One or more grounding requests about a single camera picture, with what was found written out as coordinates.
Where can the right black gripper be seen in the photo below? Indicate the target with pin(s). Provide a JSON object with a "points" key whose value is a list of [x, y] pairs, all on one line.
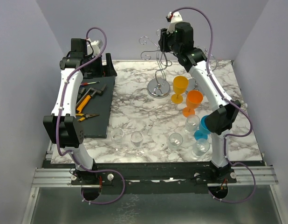
{"points": [[162, 41]]}

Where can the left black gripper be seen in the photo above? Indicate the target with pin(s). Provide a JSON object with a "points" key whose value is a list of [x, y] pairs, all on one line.
{"points": [[109, 70]]}

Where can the chrome swirl wine glass rack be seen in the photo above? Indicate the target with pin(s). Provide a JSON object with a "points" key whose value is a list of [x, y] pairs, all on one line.
{"points": [[158, 87]]}

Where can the dark grey box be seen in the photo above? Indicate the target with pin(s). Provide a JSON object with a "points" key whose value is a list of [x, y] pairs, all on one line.
{"points": [[97, 127]]}

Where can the clear wine glass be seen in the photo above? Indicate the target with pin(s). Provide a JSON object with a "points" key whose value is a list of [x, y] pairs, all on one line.
{"points": [[200, 148], [137, 140], [174, 142], [191, 124], [118, 140]]}

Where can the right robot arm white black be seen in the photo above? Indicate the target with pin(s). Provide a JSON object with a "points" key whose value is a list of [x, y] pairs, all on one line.
{"points": [[224, 109]]}

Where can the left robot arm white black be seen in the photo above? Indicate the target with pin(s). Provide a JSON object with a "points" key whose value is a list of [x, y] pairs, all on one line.
{"points": [[62, 125]]}

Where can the yellow plastic wine glass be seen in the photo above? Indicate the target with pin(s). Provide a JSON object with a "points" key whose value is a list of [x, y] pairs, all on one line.
{"points": [[180, 84]]}

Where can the orange plastic wine glass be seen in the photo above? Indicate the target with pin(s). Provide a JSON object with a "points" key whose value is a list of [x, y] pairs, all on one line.
{"points": [[193, 101]]}

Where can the blue plastic wine glass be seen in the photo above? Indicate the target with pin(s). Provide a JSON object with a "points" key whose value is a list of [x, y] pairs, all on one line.
{"points": [[202, 132]]}

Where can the small dark socket tool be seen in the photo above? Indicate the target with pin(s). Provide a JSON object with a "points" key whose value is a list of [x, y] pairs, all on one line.
{"points": [[82, 90]]}

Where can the grey orange hand tool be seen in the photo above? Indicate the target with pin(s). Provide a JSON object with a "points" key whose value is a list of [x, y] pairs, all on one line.
{"points": [[90, 93]]}

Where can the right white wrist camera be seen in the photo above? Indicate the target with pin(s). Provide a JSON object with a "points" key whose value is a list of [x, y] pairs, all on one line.
{"points": [[173, 19]]}

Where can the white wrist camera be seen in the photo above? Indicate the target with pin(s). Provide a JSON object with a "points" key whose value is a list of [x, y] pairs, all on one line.
{"points": [[94, 47], [173, 19]]}

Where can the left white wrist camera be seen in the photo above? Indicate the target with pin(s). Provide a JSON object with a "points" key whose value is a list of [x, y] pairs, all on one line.
{"points": [[94, 47]]}

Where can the blue handled screwdriver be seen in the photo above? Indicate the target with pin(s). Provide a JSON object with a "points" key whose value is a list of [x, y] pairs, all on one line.
{"points": [[87, 83]]}

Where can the yellow handled pliers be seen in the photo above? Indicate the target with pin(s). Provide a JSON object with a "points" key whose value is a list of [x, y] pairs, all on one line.
{"points": [[86, 116]]}

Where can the aluminium mounting rail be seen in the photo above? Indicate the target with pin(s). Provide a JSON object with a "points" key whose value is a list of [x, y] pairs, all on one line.
{"points": [[60, 177]]}

